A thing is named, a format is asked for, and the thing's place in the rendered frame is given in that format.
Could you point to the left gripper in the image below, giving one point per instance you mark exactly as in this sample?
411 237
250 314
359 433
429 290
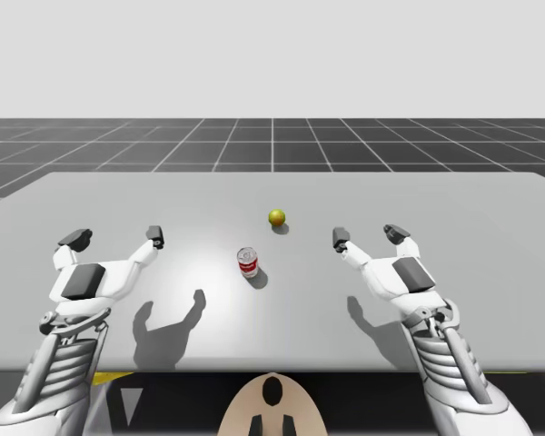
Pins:
97 284

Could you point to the green ball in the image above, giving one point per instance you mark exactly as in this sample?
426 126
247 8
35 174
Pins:
276 217

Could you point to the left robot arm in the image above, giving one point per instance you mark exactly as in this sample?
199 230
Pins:
59 363

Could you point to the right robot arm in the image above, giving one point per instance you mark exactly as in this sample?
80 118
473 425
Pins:
454 363

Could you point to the red and white can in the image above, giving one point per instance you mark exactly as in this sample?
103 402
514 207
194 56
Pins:
247 262

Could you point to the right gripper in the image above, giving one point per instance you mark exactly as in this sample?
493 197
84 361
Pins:
390 281

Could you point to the tan robot part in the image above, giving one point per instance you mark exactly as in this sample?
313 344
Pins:
272 409

